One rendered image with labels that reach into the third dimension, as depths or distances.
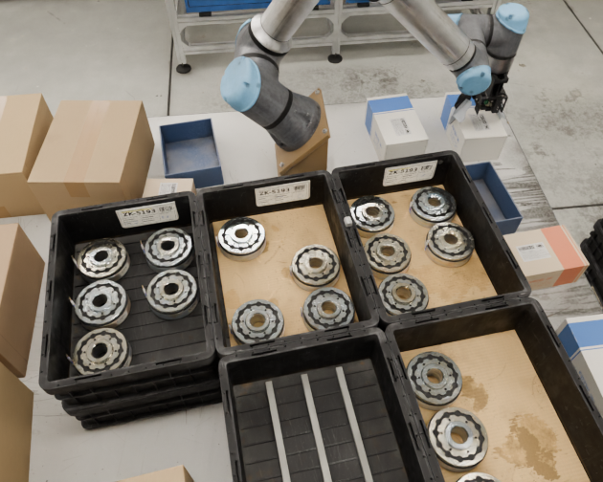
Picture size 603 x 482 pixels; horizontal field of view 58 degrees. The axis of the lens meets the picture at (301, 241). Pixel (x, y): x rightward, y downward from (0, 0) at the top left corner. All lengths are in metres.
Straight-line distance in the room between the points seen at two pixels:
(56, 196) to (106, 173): 0.14
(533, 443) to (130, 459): 0.75
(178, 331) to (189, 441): 0.22
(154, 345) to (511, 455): 0.69
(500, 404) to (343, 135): 0.90
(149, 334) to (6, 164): 0.60
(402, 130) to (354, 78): 1.51
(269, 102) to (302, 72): 1.74
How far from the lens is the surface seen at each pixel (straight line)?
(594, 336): 1.29
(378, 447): 1.02
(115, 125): 1.51
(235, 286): 1.15
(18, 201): 1.56
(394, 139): 1.52
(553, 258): 1.38
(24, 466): 1.23
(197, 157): 1.59
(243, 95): 1.31
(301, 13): 1.34
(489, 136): 1.59
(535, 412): 1.11
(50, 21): 3.78
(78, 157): 1.45
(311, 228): 1.24
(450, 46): 1.26
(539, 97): 3.15
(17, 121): 1.62
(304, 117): 1.39
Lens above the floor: 1.80
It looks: 53 degrees down
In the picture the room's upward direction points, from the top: straight up
